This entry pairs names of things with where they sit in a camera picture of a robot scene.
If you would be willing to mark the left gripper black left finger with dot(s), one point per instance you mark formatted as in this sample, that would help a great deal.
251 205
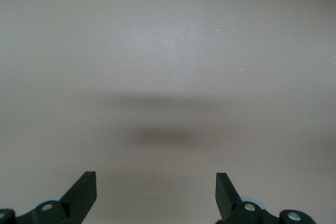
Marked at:
78 200

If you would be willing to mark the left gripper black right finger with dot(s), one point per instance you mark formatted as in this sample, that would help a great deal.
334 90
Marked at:
228 203

